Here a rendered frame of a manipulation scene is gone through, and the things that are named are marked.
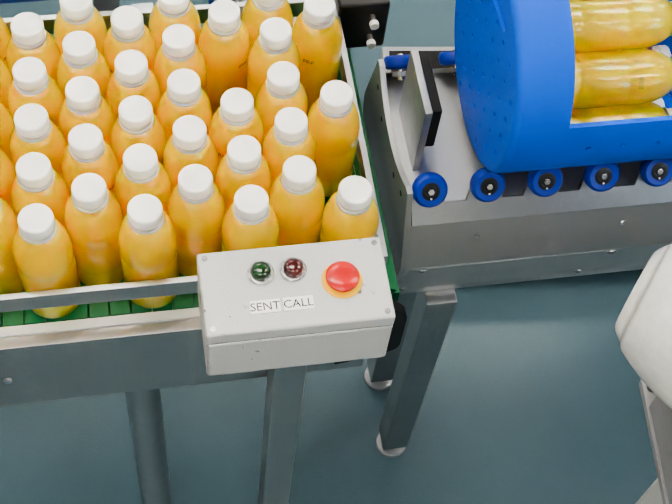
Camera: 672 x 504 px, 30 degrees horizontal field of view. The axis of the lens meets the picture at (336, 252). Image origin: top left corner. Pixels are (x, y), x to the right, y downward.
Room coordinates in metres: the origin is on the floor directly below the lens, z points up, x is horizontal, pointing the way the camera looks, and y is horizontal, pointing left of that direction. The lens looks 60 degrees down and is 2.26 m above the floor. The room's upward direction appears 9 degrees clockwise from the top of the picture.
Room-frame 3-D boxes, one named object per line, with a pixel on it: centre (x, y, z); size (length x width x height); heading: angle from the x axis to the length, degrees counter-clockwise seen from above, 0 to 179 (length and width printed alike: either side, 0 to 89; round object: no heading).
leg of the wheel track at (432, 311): (0.93, -0.16, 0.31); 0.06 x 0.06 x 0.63; 17
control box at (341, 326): (0.64, 0.04, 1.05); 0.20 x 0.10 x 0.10; 107
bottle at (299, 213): (0.80, 0.06, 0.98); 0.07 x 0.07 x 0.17
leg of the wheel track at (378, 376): (1.06, -0.12, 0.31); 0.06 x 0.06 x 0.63; 17
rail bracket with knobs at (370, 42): (1.15, 0.02, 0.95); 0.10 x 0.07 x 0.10; 17
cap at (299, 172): (0.80, 0.06, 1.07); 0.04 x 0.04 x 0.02
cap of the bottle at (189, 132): (0.83, 0.19, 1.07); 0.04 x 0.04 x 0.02
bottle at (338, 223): (0.78, -0.01, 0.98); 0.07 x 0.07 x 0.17
